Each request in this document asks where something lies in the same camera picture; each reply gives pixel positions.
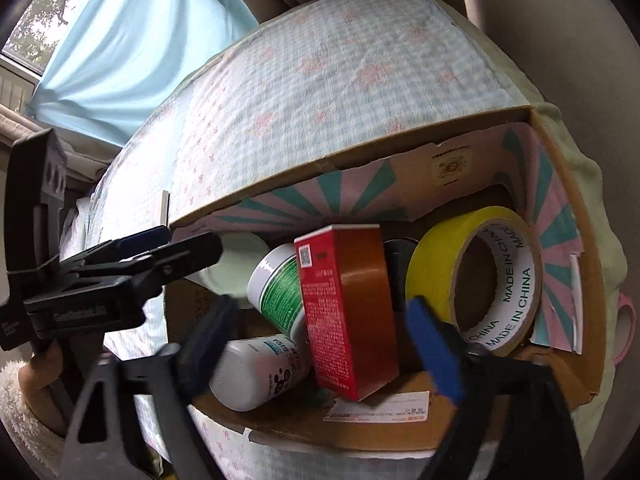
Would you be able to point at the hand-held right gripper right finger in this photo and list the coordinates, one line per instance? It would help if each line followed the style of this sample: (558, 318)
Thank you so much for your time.
(432, 347)

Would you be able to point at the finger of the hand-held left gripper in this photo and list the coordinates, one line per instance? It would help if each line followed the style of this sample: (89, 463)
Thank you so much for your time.
(145, 237)
(190, 255)

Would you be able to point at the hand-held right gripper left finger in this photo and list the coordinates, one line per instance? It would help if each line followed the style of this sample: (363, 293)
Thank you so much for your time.
(212, 337)

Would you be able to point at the white earbuds case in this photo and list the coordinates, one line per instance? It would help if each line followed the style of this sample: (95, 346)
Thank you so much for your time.
(235, 265)

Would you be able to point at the white plastic bottle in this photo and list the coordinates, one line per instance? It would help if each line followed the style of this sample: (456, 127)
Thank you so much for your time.
(250, 375)

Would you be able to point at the green and white jar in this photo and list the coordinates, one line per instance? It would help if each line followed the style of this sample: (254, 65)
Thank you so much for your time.
(275, 290)

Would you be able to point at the small black jar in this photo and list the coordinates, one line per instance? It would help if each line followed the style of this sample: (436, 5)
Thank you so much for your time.
(400, 270)

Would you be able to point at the small red box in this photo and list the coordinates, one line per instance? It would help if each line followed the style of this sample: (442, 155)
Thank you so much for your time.
(350, 310)

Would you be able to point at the yellow tape roll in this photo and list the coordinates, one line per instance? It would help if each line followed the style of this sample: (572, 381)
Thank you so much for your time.
(440, 245)

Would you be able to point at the printed cardboard box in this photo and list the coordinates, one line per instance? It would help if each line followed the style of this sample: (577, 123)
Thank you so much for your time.
(350, 150)

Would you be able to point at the person's left forearm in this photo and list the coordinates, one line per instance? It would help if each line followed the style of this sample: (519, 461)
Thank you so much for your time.
(25, 440)

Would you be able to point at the person's left hand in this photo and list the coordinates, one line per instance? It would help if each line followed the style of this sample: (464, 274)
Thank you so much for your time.
(37, 375)

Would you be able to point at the white rectangular box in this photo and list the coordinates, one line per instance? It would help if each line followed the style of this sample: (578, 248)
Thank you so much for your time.
(163, 207)

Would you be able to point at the light blue cloth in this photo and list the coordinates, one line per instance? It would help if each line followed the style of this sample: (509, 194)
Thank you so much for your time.
(140, 35)

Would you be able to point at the window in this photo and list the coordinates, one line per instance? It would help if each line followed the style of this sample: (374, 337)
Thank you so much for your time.
(50, 20)

